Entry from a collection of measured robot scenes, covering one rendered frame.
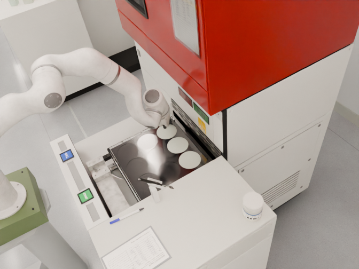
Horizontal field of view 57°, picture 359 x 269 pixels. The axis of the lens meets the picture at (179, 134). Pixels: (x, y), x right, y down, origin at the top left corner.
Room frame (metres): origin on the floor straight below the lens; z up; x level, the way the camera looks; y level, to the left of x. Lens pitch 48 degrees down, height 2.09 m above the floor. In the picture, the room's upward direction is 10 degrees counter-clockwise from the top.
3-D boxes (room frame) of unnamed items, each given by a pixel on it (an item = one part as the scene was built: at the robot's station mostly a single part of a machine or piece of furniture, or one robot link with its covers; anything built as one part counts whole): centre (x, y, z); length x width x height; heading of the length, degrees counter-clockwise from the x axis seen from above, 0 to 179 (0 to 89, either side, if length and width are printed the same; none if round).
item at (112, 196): (0.86, 0.35, 0.87); 0.36 x 0.08 x 0.03; 24
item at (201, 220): (0.58, 0.05, 0.89); 0.62 x 0.35 x 0.14; 114
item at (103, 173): (0.93, 0.38, 0.89); 0.08 x 0.03 x 0.03; 114
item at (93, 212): (0.89, 0.47, 0.89); 0.55 x 0.09 x 0.14; 24
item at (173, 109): (1.08, -0.07, 0.89); 0.44 x 0.02 x 0.10; 24
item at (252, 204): (0.57, -0.21, 1.01); 0.07 x 0.07 x 0.10
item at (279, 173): (1.38, -0.33, 0.41); 0.82 x 0.71 x 0.82; 24
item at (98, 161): (1.00, 0.41, 0.89); 0.08 x 0.03 x 0.03; 114
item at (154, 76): (1.24, -0.01, 1.02); 0.82 x 0.03 x 0.40; 24
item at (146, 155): (0.98, 0.12, 0.90); 0.34 x 0.34 x 0.01; 24
